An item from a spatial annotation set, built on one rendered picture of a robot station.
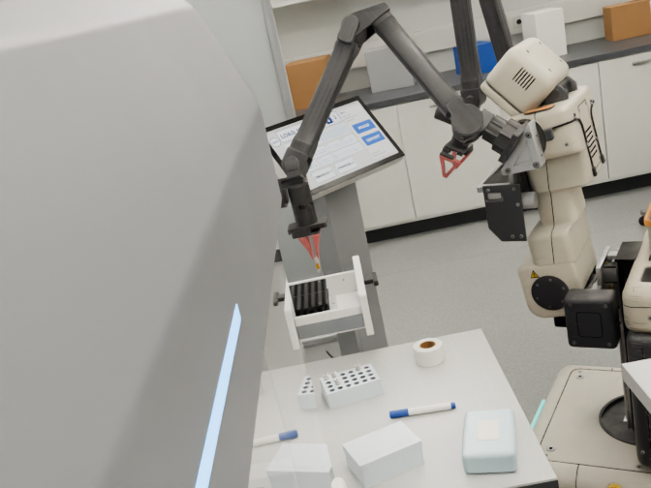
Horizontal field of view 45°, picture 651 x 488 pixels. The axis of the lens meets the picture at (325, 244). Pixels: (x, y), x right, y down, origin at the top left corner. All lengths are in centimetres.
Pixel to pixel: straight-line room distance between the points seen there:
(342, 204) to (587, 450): 125
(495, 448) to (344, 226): 164
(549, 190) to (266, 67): 171
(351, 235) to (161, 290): 261
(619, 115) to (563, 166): 308
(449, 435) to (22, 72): 130
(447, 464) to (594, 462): 85
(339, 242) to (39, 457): 273
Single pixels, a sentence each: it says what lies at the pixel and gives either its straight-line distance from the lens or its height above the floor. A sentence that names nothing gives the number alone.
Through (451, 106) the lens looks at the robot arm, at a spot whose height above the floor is 129.
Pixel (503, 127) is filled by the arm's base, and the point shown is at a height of 123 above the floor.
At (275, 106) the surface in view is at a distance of 350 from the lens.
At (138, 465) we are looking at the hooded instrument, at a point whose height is 149.
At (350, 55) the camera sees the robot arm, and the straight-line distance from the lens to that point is 204.
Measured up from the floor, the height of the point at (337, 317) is 88.
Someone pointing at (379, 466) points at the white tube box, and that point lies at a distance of 148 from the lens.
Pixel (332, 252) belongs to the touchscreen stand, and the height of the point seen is 68.
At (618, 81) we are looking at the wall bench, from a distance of 513.
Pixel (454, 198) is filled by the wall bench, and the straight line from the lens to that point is 499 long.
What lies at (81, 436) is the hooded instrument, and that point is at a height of 152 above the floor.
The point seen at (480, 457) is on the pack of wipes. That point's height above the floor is 80.
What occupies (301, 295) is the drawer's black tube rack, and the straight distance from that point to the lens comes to 201.
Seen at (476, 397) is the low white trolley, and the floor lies 76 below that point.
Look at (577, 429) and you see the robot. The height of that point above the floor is 28.
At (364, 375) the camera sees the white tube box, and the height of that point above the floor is 80.
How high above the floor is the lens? 164
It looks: 18 degrees down
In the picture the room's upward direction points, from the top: 12 degrees counter-clockwise
